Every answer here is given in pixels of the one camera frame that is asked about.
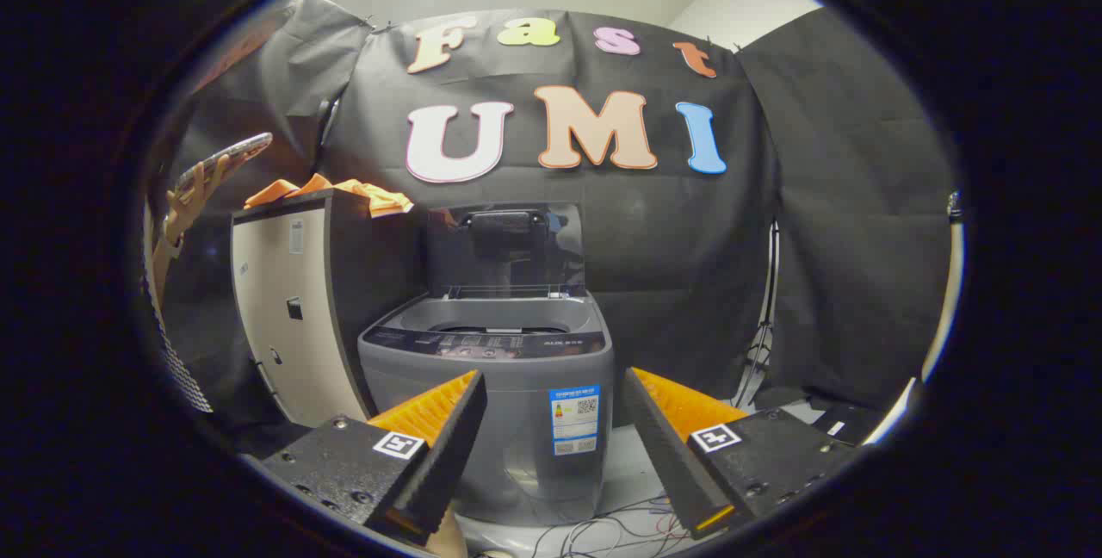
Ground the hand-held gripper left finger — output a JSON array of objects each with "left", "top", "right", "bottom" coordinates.
[{"left": 258, "top": 369, "right": 488, "bottom": 546}]

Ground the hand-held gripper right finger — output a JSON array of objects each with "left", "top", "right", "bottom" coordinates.
[{"left": 622, "top": 367, "right": 862, "bottom": 542}]

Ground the grey washing machine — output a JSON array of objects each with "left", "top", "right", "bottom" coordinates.
[{"left": 357, "top": 287, "right": 616, "bottom": 527}]

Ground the dark washing machine lid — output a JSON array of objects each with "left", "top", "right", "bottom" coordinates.
[{"left": 426, "top": 203, "right": 589, "bottom": 299}]

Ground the orange shirt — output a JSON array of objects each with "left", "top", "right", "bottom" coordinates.
[{"left": 244, "top": 173, "right": 415, "bottom": 219}]

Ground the person's leg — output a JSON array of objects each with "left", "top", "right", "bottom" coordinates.
[{"left": 426, "top": 511, "right": 470, "bottom": 558}]

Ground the black box with white label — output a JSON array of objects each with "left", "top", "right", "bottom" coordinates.
[{"left": 779, "top": 394, "right": 892, "bottom": 447}]

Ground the light stand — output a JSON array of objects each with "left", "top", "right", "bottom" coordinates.
[{"left": 732, "top": 222, "right": 780, "bottom": 408}]

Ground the beige cabinet with dark sides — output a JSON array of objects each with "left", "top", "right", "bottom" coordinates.
[{"left": 230, "top": 188, "right": 431, "bottom": 428}]

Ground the black backdrop cloth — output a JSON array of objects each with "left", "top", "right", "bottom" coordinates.
[{"left": 164, "top": 0, "right": 957, "bottom": 421}]

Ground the white pole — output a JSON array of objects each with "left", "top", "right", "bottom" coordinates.
[{"left": 865, "top": 192, "right": 965, "bottom": 447}]

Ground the smartphone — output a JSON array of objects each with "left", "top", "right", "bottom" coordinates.
[{"left": 176, "top": 133, "right": 274, "bottom": 193}]

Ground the bundle of floor cables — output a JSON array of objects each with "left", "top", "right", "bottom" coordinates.
[{"left": 529, "top": 493, "right": 690, "bottom": 558}]

